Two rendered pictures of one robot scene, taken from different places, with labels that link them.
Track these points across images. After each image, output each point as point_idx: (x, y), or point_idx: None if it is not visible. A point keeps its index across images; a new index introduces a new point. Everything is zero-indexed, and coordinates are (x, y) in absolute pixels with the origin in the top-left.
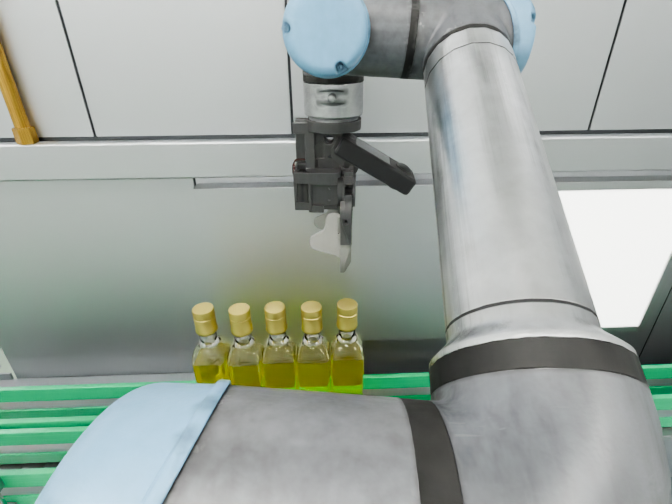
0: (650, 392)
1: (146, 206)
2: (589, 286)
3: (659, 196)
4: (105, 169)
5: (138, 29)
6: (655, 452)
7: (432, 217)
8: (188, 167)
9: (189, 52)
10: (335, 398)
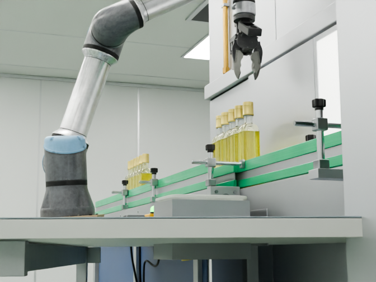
0: (128, 1)
1: (245, 93)
2: None
3: None
4: (235, 76)
5: None
6: (118, 3)
7: (304, 62)
8: (249, 67)
9: (257, 21)
10: None
